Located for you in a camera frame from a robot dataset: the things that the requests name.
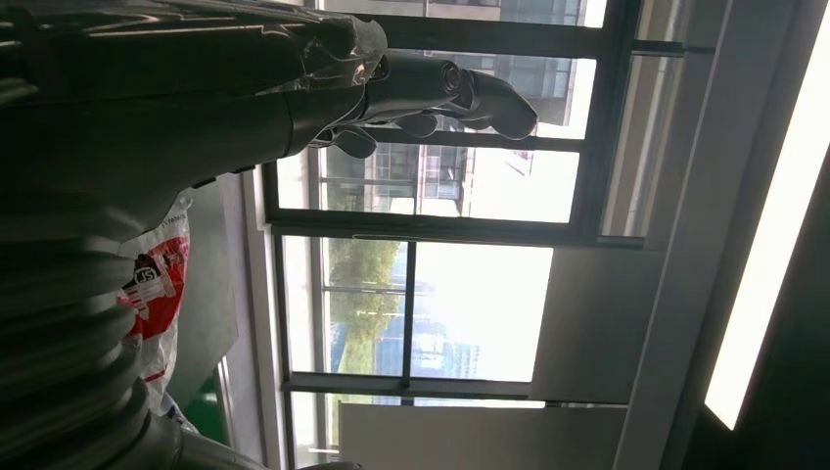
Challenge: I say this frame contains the grey parcel with black logo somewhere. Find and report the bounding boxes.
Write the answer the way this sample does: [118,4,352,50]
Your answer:
[116,197,194,416]

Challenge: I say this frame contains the bright ceiling light strip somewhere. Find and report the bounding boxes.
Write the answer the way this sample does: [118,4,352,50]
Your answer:
[703,13,830,433]

